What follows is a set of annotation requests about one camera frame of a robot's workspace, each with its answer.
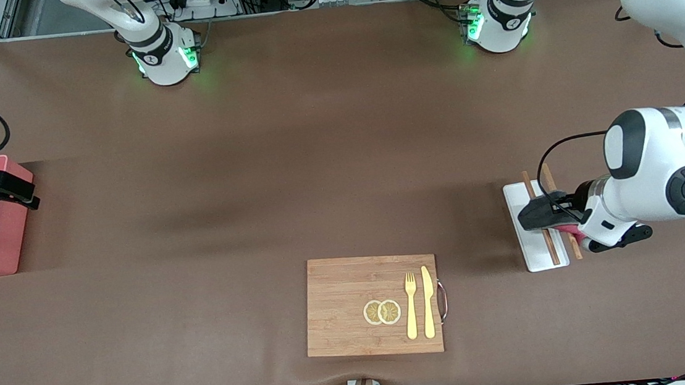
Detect white rack tray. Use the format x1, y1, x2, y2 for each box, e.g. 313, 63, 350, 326
502, 177, 571, 274

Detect wooden cutting board, metal handle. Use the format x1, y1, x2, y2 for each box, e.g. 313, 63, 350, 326
299, 248, 453, 365

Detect yellow plastic fork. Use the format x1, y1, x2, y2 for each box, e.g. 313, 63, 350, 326
401, 272, 422, 341

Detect white power strip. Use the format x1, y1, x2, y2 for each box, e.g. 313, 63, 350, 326
172, 0, 242, 22

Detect yellow plastic knife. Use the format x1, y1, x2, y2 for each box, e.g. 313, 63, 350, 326
418, 265, 439, 340

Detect dark brown wooden rod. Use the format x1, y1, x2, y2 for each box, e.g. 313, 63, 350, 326
521, 169, 561, 268

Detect lemon slice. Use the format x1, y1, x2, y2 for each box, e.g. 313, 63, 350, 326
376, 298, 403, 326
362, 299, 387, 326

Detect light brown wooden rod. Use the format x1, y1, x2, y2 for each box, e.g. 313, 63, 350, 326
540, 162, 584, 263

